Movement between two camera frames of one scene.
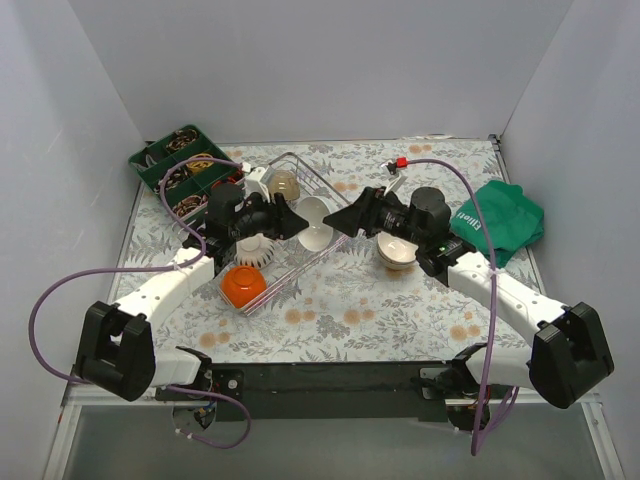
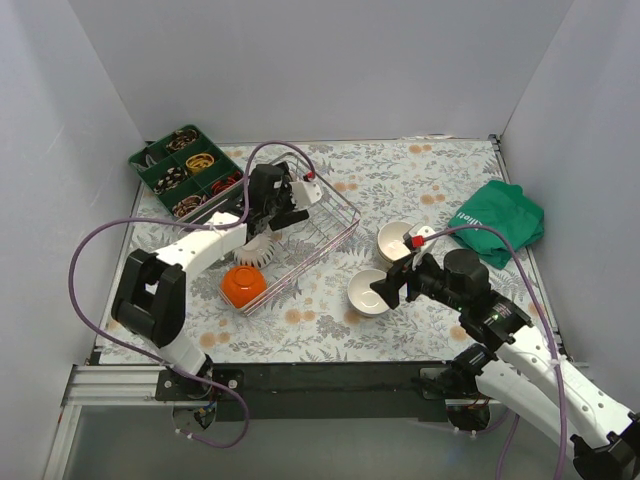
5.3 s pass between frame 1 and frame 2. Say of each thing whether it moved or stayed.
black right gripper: moved
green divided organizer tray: stayed
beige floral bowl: stayed
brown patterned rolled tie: stayed
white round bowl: moved
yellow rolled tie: stayed
